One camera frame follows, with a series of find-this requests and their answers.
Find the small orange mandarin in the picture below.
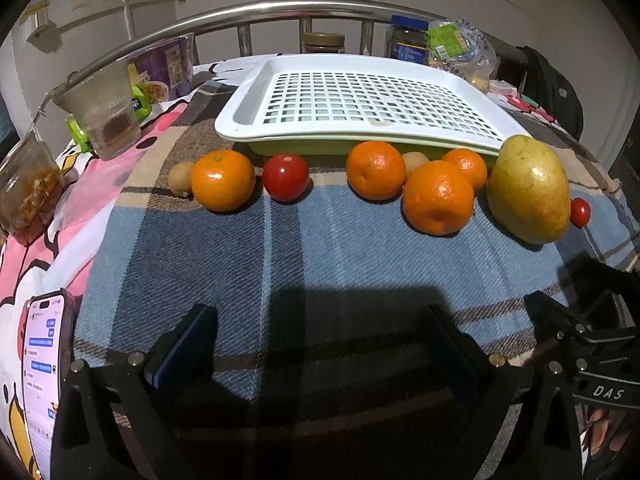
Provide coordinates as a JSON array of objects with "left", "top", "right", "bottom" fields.
[{"left": 442, "top": 148, "right": 488, "bottom": 193}]

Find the blue lid dark jar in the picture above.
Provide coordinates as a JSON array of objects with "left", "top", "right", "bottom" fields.
[{"left": 385, "top": 14, "right": 428, "bottom": 65}]

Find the plastic bag green label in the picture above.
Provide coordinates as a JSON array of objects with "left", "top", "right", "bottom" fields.
[{"left": 425, "top": 20, "right": 498, "bottom": 93}]

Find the person's right hand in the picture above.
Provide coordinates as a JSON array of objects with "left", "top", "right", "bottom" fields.
[{"left": 586, "top": 408, "right": 630, "bottom": 457}]

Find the clear plastic cup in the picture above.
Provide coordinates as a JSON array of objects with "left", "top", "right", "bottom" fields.
[{"left": 53, "top": 60, "right": 141, "bottom": 160}]

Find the large yellow-green pear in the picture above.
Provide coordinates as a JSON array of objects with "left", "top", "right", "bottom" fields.
[{"left": 486, "top": 134, "right": 570, "bottom": 245}]

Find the smartphone with lit screen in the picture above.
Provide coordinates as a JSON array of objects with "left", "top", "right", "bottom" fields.
[{"left": 22, "top": 288, "right": 70, "bottom": 479}]

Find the brown lid jar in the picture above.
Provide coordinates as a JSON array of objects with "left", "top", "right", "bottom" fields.
[{"left": 302, "top": 32, "right": 345, "bottom": 54}]

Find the green plastic container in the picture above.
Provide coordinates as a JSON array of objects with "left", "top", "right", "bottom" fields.
[{"left": 65, "top": 86, "right": 152, "bottom": 160}]

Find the brown kiwi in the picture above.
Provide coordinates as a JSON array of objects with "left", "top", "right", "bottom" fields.
[
  {"left": 402, "top": 152, "right": 430, "bottom": 178},
  {"left": 168, "top": 160, "right": 194, "bottom": 198}
]

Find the glass jar with pickles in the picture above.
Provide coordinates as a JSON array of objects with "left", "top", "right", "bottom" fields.
[{"left": 1, "top": 132, "right": 64, "bottom": 247}]

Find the blue plaid blanket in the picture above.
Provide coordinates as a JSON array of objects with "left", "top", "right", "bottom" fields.
[{"left": 71, "top": 79, "right": 640, "bottom": 480}]

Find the pink cartoon bedsheet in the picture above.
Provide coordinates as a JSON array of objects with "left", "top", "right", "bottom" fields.
[{"left": 1, "top": 54, "right": 270, "bottom": 479}]

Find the large red tomato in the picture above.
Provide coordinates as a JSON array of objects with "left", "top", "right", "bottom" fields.
[{"left": 262, "top": 154, "right": 309, "bottom": 203}]

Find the black bag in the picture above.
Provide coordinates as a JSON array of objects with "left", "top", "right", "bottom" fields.
[{"left": 520, "top": 46, "right": 584, "bottom": 141}]

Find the metal bed rail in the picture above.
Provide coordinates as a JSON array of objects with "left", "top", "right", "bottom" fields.
[{"left": 29, "top": 0, "right": 526, "bottom": 126}]

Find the small red cherry tomato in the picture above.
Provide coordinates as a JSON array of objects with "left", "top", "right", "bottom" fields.
[{"left": 570, "top": 197, "right": 591, "bottom": 229}]

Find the large orange mandarin front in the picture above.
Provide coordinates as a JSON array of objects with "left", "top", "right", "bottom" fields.
[{"left": 401, "top": 160, "right": 475, "bottom": 236}]

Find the purple snack package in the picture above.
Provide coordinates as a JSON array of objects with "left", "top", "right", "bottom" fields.
[{"left": 126, "top": 34, "right": 194, "bottom": 104}]

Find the white perforated plastic tray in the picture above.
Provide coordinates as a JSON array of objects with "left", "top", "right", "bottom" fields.
[{"left": 215, "top": 54, "right": 526, "bottom": 156}]

